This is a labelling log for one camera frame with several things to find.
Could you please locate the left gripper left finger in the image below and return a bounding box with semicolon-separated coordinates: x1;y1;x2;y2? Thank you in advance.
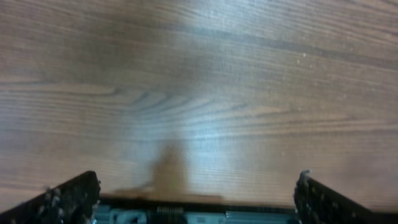
1;170;101;224

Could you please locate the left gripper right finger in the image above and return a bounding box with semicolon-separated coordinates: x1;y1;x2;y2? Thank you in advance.
294;170;397;224

